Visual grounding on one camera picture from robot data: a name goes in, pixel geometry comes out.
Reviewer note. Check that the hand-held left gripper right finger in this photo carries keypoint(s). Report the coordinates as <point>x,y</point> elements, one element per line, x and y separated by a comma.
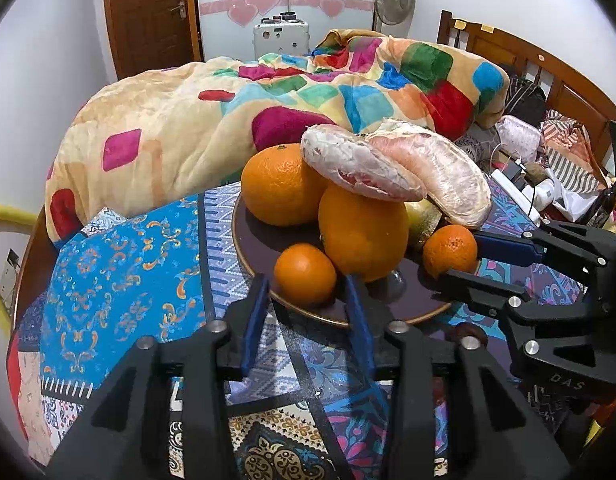
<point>358,320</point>

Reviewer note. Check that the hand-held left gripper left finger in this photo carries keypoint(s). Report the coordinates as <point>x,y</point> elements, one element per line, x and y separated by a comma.
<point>253,320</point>

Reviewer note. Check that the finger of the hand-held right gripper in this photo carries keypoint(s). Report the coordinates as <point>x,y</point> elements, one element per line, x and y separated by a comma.
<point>482,292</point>
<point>507,250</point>

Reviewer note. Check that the small tangerine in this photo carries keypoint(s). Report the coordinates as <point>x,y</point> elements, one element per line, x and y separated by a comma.
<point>305,275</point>
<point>450,250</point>

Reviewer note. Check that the dark purple plate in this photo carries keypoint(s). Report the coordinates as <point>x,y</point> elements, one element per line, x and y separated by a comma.
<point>260,255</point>

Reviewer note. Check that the large orange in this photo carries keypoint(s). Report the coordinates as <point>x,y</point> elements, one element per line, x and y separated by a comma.
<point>280,187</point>
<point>363,235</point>

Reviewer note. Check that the peeled pomelo segment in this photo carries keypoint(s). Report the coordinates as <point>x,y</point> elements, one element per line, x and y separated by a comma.
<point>442,170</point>
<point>358,165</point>

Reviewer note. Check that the white power strip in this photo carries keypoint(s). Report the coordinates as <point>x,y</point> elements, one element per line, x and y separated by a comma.
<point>510,185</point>

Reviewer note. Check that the white bottle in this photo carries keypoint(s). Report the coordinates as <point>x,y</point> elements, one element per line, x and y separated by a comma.
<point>543,195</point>

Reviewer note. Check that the striped cloth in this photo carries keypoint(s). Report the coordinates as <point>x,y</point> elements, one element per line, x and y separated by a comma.
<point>572,160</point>

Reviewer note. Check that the pink floral pillow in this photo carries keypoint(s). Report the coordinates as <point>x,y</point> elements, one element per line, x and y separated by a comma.
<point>520,137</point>

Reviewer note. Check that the patterned blue tablecloth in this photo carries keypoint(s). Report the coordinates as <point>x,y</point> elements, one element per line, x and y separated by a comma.
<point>128,285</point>

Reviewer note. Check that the black backpack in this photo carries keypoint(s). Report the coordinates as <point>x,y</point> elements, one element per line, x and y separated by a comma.
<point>525,90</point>

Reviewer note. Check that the wooden bed headboard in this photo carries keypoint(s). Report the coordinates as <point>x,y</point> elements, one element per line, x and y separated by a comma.
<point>552,67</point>

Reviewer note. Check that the colourful patchwork blanket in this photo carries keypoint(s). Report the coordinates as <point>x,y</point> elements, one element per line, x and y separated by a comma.
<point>188,120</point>

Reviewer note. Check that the white suitcase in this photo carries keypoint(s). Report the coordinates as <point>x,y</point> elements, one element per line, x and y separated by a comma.
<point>280,39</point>

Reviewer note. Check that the brown wooden door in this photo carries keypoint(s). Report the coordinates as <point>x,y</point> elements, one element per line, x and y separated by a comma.
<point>148,15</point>

